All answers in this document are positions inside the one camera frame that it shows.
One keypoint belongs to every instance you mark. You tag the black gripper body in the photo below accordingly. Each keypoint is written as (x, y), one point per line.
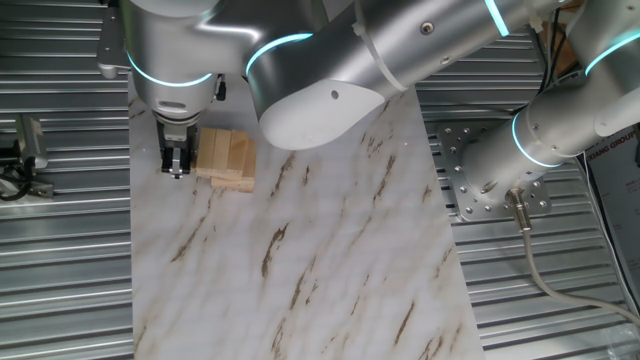
(165, 135)

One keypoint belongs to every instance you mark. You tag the white paper with red text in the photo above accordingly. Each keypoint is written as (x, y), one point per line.
(620, 200)

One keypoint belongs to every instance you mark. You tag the brown wooden board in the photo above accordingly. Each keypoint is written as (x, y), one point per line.
(567, 60)

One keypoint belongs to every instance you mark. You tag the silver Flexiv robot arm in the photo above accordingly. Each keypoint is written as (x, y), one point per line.
(350, 60)

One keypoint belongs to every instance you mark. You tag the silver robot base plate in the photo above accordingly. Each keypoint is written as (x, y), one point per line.
(452, 150)

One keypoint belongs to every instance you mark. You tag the silver depth camera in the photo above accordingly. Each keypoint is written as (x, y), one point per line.
(32, 142)

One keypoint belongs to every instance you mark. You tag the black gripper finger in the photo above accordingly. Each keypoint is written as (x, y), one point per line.
(176, 162)

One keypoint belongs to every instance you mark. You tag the grey clamp device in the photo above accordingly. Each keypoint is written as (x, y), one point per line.
(42, 190)

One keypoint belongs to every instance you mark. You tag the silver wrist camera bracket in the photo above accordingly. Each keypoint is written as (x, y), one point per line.
(111, 45)

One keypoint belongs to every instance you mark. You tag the white marble pattern mat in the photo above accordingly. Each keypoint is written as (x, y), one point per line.
(325, 250)

